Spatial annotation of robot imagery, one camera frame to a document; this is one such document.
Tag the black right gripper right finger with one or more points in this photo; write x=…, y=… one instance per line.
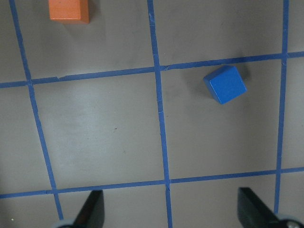
x=252, y=212

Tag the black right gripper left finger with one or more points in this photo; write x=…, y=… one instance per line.
x=91, y=214

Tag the blue wooden block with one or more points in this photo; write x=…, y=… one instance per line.
x=225, y=84

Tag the orange wooden block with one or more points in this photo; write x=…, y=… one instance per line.
x=69, y=11

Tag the brown paper table mat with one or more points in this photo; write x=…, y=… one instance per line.
x=120, y=105

